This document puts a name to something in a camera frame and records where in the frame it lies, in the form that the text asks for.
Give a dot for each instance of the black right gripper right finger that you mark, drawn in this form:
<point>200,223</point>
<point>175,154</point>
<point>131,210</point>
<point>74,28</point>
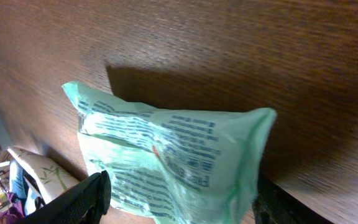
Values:
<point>273,205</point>

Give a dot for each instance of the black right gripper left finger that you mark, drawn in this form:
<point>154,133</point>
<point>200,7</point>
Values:
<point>86,202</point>

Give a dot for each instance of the white tube with gold cap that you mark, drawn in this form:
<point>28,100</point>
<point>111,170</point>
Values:
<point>52,180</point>

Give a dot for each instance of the light green snack packet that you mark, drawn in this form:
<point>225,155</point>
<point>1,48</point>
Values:
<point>174,166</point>

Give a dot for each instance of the person in purple shirt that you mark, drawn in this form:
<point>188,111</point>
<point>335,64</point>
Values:
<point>20,200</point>

